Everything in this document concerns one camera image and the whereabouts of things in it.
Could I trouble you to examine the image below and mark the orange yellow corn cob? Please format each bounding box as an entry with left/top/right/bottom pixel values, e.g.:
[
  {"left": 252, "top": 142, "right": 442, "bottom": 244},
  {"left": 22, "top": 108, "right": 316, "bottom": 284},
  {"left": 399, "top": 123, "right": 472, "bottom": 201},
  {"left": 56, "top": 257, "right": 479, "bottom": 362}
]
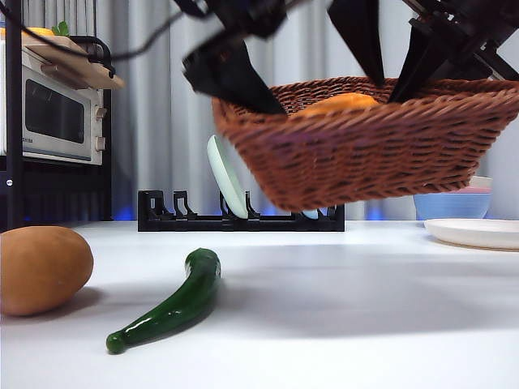
[{"left": 291, "top": 92, "right": 380, "bottom": 119}]

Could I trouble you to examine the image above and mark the black dish rack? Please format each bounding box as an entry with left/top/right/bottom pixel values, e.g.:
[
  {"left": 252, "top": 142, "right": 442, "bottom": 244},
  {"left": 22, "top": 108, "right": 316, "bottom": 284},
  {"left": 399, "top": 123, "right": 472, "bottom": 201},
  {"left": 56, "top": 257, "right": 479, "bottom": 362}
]
[{"left": 136, "top": 189, "right": 346, "bottom": 233}]

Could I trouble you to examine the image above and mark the cream toaster oven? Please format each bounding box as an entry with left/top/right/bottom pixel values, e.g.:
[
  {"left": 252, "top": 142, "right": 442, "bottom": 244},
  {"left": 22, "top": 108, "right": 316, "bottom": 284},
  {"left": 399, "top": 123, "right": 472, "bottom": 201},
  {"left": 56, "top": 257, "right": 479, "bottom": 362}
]
[{"left": 0, "top": 40, "right": 108, "bottom": 167}]

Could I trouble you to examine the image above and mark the yellow toy vegetable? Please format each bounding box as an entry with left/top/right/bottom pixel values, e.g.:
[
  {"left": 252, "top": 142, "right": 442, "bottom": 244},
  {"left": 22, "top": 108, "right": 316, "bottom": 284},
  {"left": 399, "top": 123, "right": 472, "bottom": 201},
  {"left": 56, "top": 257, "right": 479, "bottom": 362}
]
[{"left": 0, "top": 26, "right": 56, "bottom": 39}]

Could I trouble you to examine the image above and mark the green curved cucumber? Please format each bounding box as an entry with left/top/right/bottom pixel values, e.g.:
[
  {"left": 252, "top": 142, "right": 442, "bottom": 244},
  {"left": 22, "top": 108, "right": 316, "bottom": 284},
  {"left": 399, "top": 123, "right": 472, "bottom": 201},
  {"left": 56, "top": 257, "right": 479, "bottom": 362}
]
[{"left": 106, "top": 248, "right": 222, "bottom": 355}]

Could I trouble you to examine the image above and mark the pale green plate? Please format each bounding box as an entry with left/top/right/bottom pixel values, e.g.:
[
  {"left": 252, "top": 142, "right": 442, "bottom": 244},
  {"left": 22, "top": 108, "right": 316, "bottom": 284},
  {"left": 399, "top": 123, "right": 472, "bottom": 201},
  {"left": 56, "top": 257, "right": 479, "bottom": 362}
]
[{"left": 206, "top": 135, "right": 250, "bottom": 220}]

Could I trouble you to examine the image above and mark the white plate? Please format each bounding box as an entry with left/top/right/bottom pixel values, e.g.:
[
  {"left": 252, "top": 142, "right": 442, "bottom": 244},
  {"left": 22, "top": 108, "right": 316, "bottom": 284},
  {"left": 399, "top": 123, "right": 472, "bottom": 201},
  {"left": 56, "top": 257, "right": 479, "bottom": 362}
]
[{"left": 423, "top": 218, "right": 519, "bottom": 254}]

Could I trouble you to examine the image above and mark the wooden cutting board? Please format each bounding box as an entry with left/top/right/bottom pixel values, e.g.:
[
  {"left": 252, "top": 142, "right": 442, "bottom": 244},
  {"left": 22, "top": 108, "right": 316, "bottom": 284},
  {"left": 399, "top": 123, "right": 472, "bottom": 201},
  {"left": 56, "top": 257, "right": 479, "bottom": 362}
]
[{"left": 19, "top": 35, "right": 127, "bottom": 92}]

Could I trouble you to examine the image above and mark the black cable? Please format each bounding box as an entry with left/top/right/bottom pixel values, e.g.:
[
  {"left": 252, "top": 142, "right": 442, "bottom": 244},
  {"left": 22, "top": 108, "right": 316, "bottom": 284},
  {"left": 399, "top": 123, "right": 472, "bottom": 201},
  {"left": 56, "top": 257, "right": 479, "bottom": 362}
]
[{"left": 0, "top": 0, "right": 191, "bottom": 62}]

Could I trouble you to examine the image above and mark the black metal shelf frame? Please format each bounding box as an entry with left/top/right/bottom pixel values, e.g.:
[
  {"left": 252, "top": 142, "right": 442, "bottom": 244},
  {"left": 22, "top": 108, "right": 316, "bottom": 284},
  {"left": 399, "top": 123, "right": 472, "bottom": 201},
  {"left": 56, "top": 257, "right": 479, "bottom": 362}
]
[{"left": 0, "top": 0, "right": 114, "bottom": 234}]

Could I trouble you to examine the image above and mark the grey pleated curtain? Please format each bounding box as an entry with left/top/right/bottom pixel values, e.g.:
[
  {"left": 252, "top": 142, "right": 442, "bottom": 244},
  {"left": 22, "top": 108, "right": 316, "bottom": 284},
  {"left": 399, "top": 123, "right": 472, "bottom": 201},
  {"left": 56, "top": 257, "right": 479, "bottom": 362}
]
[{"left": 0, "top": 0, "right": 519, "bottom": 223}]

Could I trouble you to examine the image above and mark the brown potato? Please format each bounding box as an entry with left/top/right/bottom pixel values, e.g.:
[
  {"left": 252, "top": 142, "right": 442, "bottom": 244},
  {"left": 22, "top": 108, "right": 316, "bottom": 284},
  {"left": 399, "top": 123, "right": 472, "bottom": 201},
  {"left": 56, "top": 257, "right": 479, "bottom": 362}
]
[{"left": 0, "top": 225, "right": 95, "bottom": 317}]

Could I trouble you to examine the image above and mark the blue bowl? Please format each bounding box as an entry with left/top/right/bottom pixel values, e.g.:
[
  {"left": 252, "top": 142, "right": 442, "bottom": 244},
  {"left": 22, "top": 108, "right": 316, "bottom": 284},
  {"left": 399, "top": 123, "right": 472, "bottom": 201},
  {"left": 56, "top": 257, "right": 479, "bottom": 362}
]
[{"left": 413, "top": 191, "right": 492, "bottom": 220}]

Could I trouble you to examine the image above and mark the brown woven wicker basket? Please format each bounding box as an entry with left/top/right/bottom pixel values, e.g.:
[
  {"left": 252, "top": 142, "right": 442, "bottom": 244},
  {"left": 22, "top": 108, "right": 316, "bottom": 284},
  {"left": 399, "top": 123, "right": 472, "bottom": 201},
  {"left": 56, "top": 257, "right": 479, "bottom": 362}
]
[{"left": 211, "top": 75, "right": 519, "bottom": 213}]

